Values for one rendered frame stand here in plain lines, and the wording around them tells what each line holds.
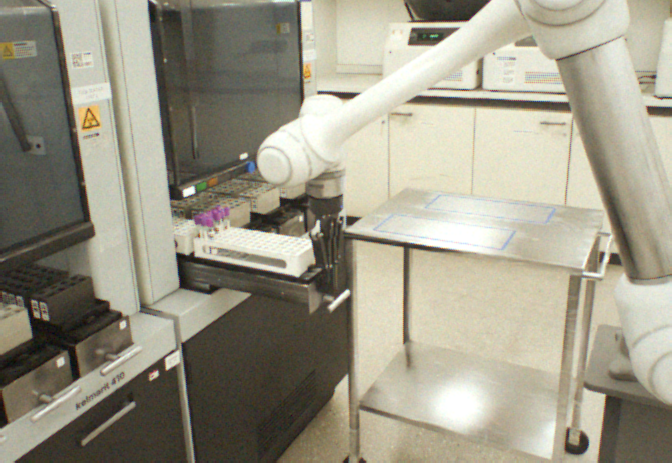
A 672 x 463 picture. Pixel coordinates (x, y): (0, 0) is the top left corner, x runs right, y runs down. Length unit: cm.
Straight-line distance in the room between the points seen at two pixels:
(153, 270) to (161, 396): 28
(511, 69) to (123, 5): 249
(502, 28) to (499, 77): 239
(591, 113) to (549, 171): 258
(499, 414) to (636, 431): 60
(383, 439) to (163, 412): 95
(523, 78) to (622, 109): 255
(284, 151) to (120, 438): 70
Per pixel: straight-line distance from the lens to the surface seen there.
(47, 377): 128
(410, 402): 196
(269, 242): 152
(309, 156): 116
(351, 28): 456
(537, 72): 355
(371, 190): 396
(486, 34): 120
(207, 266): 156
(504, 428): 190
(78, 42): 135
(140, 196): 148
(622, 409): 140
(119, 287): 147
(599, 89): 102
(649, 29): 410
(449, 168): 374
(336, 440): 227
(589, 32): 100
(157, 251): 154
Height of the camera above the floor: 140
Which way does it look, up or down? 18 degrees down
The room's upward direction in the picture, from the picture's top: 2 degrees counter-clockwise
